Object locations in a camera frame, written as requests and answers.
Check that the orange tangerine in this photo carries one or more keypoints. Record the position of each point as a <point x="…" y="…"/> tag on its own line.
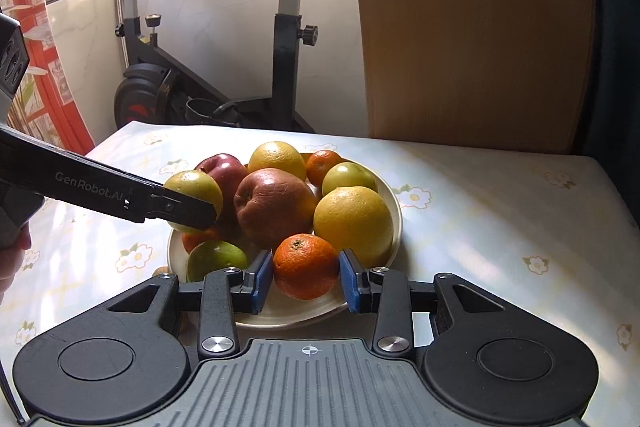
<point x="306" y="264"/>
<point x="197" y="241"/>
<point x="322" y="167"/>

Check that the black exercise bike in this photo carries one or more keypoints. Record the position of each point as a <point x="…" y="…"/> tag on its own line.
<point x="285" y="57"/>

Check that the small brown kiwi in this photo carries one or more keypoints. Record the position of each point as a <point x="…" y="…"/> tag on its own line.
<point x="161" y="272"/>

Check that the large yellow grapefruit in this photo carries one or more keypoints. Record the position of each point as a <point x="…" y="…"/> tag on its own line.
<point x="352" y="219"/>

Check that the yellow green apple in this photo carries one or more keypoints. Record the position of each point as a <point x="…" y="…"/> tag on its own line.
<point x="277" y="159"/>

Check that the person's left hand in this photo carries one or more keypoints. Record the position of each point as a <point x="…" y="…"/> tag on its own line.
<point x="10" y="264"/>

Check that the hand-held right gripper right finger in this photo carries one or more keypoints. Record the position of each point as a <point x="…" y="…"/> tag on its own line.
<point x="350" y="282"/>

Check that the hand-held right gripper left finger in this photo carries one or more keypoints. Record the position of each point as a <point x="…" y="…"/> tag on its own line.
<point x="262" y="277"/>

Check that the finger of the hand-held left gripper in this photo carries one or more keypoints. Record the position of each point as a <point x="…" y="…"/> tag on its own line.
<point x="185" y="212"/>

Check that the red plant printed curtain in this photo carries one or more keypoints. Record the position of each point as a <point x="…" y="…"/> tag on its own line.
<point x="45" y="72"/>

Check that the smooth red apple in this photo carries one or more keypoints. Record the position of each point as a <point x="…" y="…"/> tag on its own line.
<point x="222" y="169"/>

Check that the wrinkled dark red apple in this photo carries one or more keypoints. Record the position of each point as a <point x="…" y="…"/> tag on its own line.
<point x="275" y="207"/>

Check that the wooden board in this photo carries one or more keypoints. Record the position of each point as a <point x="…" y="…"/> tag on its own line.
<point x="475" y="32"/>

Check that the cream round plate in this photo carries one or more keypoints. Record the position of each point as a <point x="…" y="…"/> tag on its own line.
<point x="300" y="312"/>

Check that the dark blue curtain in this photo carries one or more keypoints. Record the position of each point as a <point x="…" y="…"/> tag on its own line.
<point x="617" y="57"/>

